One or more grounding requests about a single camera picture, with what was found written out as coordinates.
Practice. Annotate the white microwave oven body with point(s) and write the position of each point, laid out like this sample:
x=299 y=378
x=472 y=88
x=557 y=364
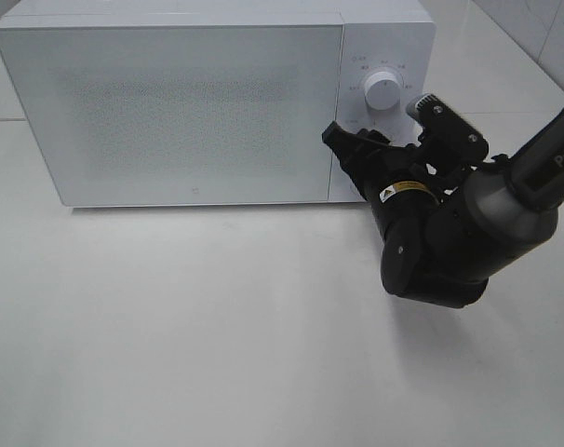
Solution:
x=398 y=35

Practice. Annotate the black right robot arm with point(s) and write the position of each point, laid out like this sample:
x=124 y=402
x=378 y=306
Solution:
x=450 y=214

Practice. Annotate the upper white power knob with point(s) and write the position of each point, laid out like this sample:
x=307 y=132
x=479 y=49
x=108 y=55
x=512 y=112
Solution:
x=382 y=89

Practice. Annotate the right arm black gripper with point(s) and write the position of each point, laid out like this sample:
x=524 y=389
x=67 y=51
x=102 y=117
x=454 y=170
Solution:
x=401 y=205

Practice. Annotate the white microwave door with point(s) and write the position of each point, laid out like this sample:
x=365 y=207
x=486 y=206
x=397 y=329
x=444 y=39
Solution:
x=179 y=116

